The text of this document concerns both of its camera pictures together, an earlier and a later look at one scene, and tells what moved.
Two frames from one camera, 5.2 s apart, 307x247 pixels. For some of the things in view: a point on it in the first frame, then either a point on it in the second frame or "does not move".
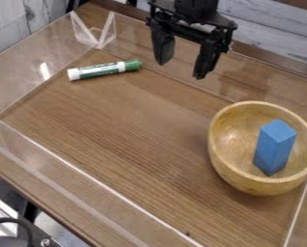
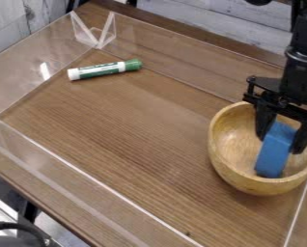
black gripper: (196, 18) to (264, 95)
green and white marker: (103, 68) does not move
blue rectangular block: (274, 148) does not move
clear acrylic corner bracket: (93, 36) does not move
